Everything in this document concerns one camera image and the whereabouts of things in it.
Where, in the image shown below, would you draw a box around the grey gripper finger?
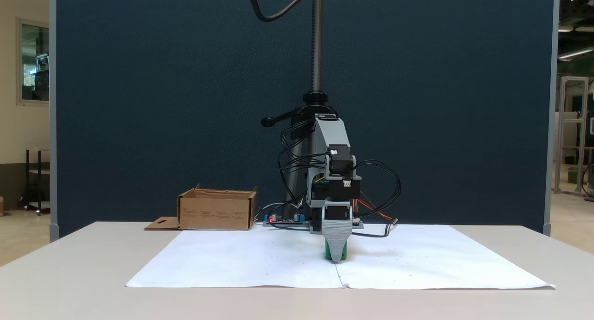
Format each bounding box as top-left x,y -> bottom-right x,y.
321,220 -> 352,264

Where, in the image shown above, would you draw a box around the green dice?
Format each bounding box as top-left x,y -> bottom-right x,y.
324,239 -> 349,261

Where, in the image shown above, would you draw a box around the white paper sheet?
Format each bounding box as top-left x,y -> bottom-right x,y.
125,225 -> 556,290

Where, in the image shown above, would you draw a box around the brown cardboard box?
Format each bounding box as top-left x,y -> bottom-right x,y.
144,184 -> 258,231

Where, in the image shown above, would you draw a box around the black tripod with metal pole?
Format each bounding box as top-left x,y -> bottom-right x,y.
261,0 -> 342,220

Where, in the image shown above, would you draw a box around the dark blue partition panel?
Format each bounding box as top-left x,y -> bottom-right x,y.
49,0 -> 561,243

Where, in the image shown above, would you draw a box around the fluorescent ceiling light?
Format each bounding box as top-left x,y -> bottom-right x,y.
558,46 -> 594,61

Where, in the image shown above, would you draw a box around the black shelf cart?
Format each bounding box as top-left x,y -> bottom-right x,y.
19,148 -> 50,216

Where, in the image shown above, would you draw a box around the black cable on table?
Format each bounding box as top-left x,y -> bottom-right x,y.
350,219 -> 399,238

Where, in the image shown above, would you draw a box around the orange red wires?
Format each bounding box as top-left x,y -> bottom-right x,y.
354,198 -> 394,221

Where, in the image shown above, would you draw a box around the black servo wire bundle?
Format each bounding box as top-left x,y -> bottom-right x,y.
278,118 -> 326,218

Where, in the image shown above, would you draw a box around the black servo wire loop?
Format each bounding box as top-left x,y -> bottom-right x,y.
352,160 -> 402,219

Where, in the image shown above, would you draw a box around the thick black hanging cable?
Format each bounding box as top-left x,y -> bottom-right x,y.
245,0 -> 322,23

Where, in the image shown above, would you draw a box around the aluminium profile frame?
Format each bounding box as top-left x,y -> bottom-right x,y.
554,76 -> 589,196

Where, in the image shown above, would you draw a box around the framed wall window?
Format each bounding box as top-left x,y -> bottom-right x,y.
16,18 -> 50,106

